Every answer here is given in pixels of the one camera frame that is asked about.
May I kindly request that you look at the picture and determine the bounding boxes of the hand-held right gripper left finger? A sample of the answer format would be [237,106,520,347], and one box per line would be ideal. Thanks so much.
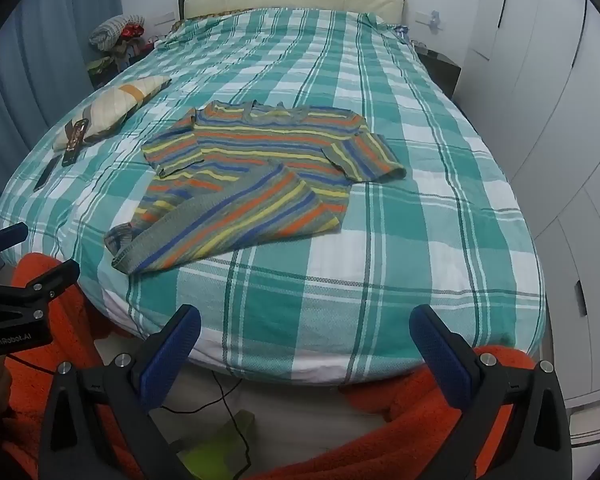
[39,304,202,480]

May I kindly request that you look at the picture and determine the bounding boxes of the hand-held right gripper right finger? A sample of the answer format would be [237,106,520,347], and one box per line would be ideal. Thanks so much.
[409,304,581,480]

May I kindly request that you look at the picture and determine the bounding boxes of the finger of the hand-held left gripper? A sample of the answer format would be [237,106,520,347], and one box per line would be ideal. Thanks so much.
[0,259,81,312]
[0,223,29,263]

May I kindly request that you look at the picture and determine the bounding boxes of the striped knit sweater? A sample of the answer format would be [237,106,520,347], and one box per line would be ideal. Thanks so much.
[104,100,407,276]

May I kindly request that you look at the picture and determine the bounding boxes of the pile of clothes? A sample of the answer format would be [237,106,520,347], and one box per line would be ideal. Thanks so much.
[86,14,156,90]

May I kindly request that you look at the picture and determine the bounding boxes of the black phone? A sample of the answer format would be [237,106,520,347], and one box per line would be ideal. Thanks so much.
[33,156,61,192]

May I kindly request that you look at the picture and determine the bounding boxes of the orange fleece garment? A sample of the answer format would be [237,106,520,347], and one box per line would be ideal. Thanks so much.
[0,252,537,480]

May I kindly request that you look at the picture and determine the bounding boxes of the green plaid bed blanket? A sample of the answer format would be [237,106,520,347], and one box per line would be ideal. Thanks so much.
[0,7,548,386]

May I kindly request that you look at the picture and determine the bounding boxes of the blue curtain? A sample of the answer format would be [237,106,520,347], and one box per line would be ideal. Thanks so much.
[0,0,127,201]

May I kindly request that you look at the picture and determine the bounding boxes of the folded beige orange cloth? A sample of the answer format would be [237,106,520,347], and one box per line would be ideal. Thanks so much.
[52,75,172,152]

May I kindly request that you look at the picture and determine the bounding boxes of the dark nightstand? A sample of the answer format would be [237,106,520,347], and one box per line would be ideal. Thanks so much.
[414,44,463,102]

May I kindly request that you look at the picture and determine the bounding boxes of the white wardrobe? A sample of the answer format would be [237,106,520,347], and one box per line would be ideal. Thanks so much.
[455,0,600,411]

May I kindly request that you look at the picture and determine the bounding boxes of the black cable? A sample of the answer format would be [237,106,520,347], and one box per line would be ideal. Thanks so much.
[159,374,253,480]

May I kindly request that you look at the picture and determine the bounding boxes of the brown strap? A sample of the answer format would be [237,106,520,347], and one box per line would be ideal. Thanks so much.
[61,117,91,167]

